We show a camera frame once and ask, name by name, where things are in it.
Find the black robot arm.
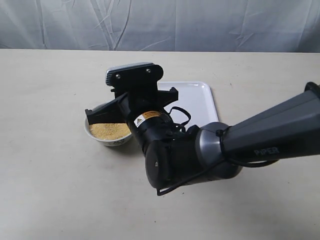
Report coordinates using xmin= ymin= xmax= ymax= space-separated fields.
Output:
xmin=85 ymin=82 xmax=320 ymax=196

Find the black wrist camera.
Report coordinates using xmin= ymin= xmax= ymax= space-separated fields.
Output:
xmin=105 ymin=62 xmax=164 ymax=92

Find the white patterned ceramic bowl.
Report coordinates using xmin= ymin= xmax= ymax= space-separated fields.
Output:
xmin=84 ymin=116 xmax=133 ymax=147

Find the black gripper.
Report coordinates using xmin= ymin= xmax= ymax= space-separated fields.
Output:
xmin=85 ymin=86 xmax=179 ymax=153

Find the grey wrinkled backdrop cloth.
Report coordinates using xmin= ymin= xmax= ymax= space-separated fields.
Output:
xmin=0 ymin=0 xmax=320 ymax=53

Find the white rectangular plastic tray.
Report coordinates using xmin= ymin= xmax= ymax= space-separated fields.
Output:
xmin=157 ymin=81 xmax=219 ymax=128

